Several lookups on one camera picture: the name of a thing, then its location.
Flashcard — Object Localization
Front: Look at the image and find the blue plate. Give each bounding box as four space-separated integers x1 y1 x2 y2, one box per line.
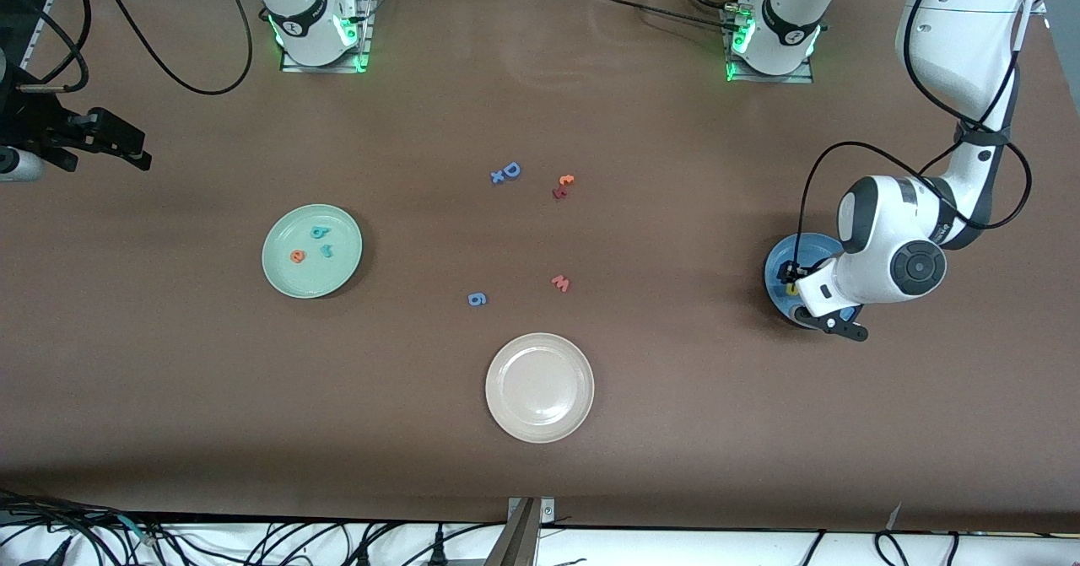
764 232 846 327

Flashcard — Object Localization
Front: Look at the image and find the pale green plate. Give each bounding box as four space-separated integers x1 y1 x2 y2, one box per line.
262 203 364 299

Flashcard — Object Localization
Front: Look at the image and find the brown table cover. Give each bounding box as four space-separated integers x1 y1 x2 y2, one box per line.
0 0 1080 535

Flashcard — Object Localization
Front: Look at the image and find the beige plate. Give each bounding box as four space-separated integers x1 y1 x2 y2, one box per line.
485 332 596 445

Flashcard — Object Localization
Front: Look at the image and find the aluminium profile beam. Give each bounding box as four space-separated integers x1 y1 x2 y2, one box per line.
483 499 541 566

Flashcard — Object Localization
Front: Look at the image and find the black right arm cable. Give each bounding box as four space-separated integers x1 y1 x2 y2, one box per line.
0 0 254 96

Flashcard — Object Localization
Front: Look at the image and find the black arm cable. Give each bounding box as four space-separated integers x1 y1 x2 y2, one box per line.
797 0 1034 272
0 0 254 96

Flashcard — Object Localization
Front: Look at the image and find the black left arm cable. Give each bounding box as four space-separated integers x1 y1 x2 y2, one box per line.
797 0 1034 272

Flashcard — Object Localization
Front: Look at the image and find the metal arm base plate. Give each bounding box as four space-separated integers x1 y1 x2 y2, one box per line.
724 5 816 84
281 0 373 73

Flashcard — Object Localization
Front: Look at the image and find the metal bracket plate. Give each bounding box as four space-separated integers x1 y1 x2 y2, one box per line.
506 497 555 523

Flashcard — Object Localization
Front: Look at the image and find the green tipped cable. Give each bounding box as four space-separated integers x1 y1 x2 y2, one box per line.
114 511 165 547

